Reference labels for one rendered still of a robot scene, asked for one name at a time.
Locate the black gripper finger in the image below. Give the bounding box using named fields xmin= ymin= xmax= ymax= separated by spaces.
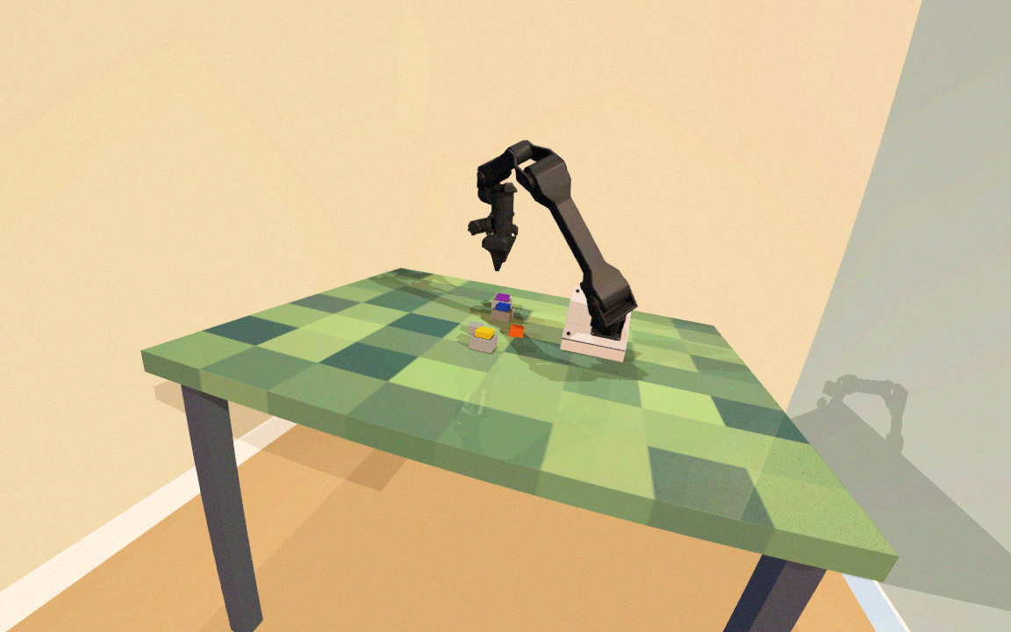
xmin=484 ymin=247 xmax=509 ymax=271
xmin=503 ymin=236 xmax=517 ymax=262

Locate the purple button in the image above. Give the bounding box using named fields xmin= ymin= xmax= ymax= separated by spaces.
xmin=491 ymin=293 xmax=513 ymax=309

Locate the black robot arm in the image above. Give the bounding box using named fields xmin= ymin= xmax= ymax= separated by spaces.
xmin=477 ymin=140 xmax=637 ymax=341

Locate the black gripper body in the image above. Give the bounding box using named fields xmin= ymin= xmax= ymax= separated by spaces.
xmin=482 ymin=209 xmax=519 ymax=249

